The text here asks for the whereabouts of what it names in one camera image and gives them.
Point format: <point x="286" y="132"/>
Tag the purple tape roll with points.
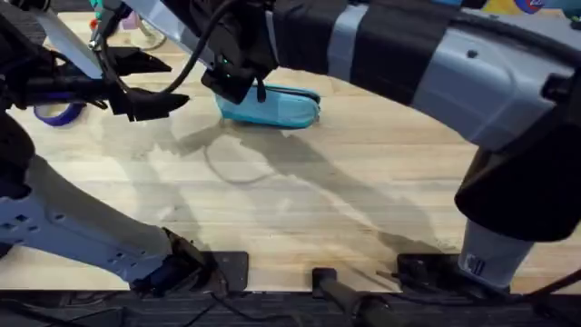
<point x="59" y="120"/>

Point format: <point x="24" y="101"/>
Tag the heap of coloured boxes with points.
<point x="526" y="5"/>

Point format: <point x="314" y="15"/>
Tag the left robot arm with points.
<point x="68" y="227"/>

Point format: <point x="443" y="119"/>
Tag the blue soft zip bag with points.
<point x="281" y="111"/>

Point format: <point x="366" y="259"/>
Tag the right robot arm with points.
<point x="476" y="82"/>

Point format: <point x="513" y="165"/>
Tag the black rail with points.
<point x="136" y="313"/>

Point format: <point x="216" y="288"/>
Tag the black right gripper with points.
<point x="240" y="36"/>

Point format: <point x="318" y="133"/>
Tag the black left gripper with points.
<point x="50" y="91"/>

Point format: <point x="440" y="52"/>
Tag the pink toy block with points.
<point x="130" y="20"/>

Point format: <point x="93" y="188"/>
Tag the black mounting plate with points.
<point x="233" y="270"/>
<point x="422" y="268"/>

